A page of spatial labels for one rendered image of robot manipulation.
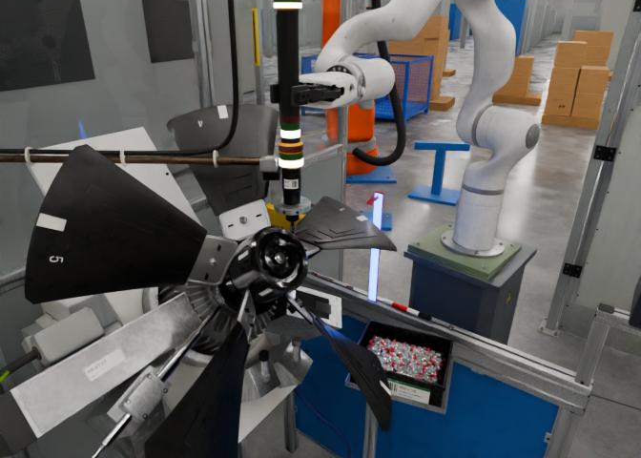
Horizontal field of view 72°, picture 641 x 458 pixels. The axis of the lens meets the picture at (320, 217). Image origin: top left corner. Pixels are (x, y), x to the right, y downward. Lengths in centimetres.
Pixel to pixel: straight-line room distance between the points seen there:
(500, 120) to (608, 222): 135
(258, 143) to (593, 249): 203
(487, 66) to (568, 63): 694
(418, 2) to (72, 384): 91
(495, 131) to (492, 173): 12
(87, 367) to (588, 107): 798
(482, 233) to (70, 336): 108
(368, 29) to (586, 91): 733
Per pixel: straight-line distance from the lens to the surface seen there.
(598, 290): 270
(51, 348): 80
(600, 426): 243
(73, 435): 173
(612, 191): 250
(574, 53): 819
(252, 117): 94
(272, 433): 208
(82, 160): 70
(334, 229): 95
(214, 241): 75
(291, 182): 80
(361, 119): 469
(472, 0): 127
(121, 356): 79
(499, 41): 125
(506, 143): 128
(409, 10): 101
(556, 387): 121
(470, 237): 140
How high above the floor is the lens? 160
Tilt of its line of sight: 25 degrees down
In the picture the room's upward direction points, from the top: straight up
